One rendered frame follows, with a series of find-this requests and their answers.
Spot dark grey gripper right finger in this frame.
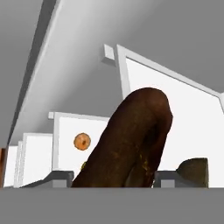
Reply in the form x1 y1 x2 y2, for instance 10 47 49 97
152 170 202 188

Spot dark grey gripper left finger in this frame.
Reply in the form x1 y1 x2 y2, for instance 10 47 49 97
21 170 75 188

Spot small white freezer rack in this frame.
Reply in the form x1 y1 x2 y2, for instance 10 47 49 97
3 132 54 188

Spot orange tangerine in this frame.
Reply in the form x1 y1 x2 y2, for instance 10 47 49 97
73 132 92 151

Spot large white freezer rack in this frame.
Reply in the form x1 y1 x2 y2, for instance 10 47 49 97
115 44 224 188

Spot grey freezer door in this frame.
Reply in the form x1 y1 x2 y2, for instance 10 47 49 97
6 0 63 147

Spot brown wooden cabinet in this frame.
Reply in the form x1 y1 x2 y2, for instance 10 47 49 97
0 147 9 188

